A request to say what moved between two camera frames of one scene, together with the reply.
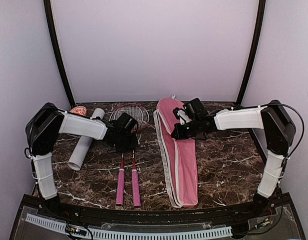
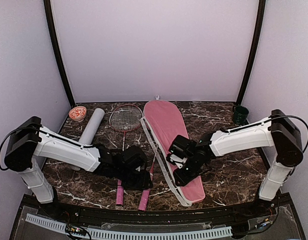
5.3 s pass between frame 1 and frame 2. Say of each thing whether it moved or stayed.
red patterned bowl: stayed
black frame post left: stayed
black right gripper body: moved
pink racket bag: moved
